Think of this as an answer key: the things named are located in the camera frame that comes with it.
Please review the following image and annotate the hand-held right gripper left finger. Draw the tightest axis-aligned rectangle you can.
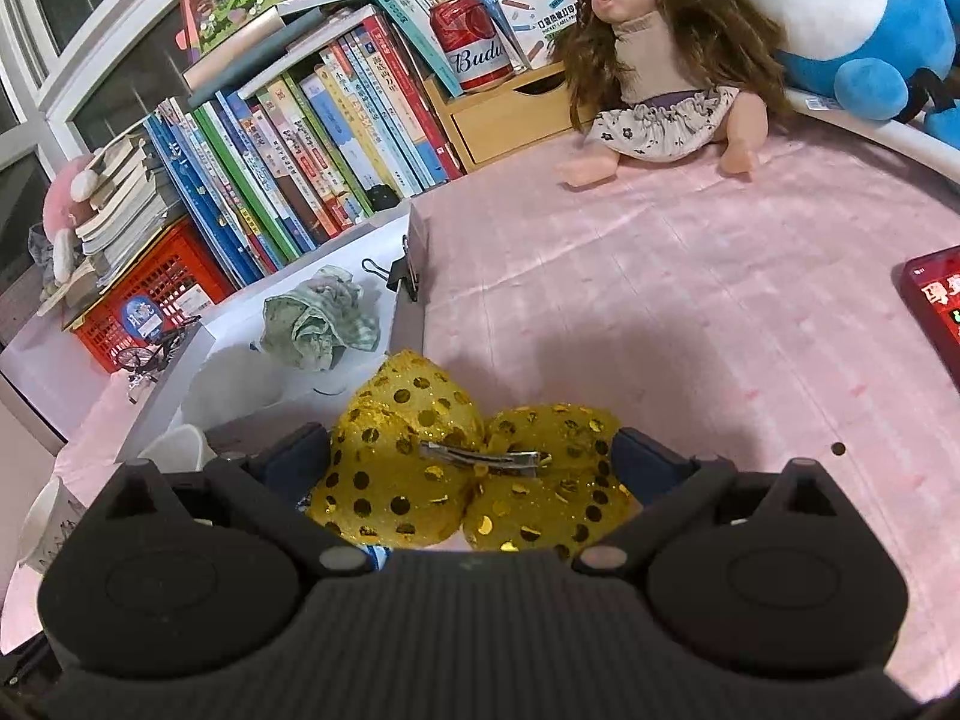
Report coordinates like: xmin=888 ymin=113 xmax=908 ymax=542
xmin=97 ymin=424 xmax=376 ymax=578

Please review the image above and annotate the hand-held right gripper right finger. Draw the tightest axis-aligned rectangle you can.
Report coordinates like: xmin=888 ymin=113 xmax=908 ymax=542
xmin=572 ymin=426 xmax=846 ymax=577

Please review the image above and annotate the yellow sequined bow hair clip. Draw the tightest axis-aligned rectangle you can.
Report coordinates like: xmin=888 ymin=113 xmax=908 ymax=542
xmin=307 ymin=349 xmax=638 ymax=552

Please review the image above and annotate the white cardboard box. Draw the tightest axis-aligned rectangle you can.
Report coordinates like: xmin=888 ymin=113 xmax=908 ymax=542
xmin=112 ymin=201 xmax=434 ymax=466

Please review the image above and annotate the green checked scrunchie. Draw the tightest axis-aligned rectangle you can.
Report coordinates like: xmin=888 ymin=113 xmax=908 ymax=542
xmin=259 ymin=266 xmax=383 ymax=372

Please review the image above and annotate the pink cloth cover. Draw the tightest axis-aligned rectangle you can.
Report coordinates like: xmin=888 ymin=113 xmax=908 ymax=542
xmin=0 ymin=120 xmax=960 ymax=700

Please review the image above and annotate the miniature black bicycle model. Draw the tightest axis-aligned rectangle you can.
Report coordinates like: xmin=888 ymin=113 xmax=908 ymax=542
xmin=112 ymin=315 xmax=203 ymax=402

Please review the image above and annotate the black binder clip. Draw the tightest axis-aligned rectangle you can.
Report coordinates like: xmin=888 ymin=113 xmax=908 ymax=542
xmin=361 ymin=236 xmax=421 ymax=302

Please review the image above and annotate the red plastic crate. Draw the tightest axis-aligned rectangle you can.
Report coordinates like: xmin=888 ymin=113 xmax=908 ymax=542
xmin=71 ymin=214 xmax=237 ymax=376

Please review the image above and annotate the white paper cup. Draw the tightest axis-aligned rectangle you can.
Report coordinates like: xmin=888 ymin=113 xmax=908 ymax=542
xmin=19 ymin=475 xmax=89 ymax=577

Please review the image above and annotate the stack of worn grey books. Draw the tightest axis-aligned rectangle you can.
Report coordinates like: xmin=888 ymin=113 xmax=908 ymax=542
xmin=71 ymin=135 xmax=185 ymax=290

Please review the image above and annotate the row of tall picture books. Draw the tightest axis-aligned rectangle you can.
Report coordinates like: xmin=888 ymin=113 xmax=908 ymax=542
xmin=142 ymin=4 xmax=466 ymax=290

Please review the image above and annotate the grey patterned cloth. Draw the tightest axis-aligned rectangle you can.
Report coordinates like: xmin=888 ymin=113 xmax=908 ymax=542
xmin=28 ymin=223 xmax=62 ymax=295

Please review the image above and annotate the red smartphone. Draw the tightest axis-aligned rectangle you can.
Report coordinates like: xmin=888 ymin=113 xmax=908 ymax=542
xmin=900 ymin=246 xmax=960 ymax=395

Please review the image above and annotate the pink and white plush toy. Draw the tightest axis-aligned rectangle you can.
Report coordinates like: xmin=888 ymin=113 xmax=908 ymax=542
xmin=41 ymin=154 xmax=102 ymax=286

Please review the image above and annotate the small wooden drawer box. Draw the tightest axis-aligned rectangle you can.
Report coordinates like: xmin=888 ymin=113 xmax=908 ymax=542
xmin=424 ymin=60 xmax=593 ymax=173

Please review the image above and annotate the brown-haired baby doll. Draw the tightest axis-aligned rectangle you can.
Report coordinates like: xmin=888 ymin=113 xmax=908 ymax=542
xmin=551 ymin=0 xmax=796 ymax=188

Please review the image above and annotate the pile of flat-lying books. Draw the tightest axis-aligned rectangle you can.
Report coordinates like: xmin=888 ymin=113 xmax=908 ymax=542
xmin=184 ymin=0 xmax=376 ymax=106

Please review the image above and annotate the red drink can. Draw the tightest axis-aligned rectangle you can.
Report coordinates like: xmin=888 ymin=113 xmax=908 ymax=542
xmin=429 ymin=0 xmax=518 ymax=95

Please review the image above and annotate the white label printer carton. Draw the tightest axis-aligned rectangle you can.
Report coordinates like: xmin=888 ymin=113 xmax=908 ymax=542
xmin=499 ymin=0 xmax=582 ymax=72

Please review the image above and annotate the blue and white plush toy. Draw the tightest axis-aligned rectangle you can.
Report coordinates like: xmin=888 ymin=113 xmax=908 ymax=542
xmin=724 ymin=0 xmax=960 ymax=136

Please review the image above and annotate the white curved rail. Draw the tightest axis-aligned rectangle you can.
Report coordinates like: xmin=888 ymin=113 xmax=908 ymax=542
xmin=780 ymin=86 xmax=960 ymax=188

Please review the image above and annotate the white window frame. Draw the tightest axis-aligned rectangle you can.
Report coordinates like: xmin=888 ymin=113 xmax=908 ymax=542
xmin=0 ymin=0 xmax=188 ymax=166

